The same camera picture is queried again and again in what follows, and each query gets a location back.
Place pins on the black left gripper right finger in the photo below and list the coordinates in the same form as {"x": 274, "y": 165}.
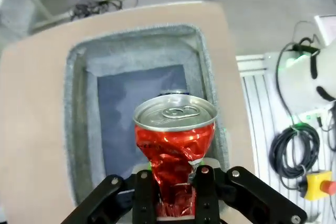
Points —
{"x": 207, "y": 197}

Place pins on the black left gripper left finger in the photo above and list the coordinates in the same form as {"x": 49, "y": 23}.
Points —
{"x": 144, "y": 197}

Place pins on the crushed red can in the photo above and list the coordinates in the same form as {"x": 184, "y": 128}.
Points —
{"x": 173, "y": 142}

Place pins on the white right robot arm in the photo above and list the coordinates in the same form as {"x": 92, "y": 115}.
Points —
{"x": 296, "y": 82}

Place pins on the grey fabric basket Can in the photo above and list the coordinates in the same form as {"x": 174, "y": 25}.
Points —
{"x": 78, "y": 119}

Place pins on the yellow emergency stop box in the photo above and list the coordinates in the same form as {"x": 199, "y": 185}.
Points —
{"x": 317, "y": 184}

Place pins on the white power strip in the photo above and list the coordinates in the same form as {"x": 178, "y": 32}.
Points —
{"x": 315, "y": 115}

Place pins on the aluminium base plate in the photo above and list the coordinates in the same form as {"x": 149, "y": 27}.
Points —
{"x": 260, "y": 119}

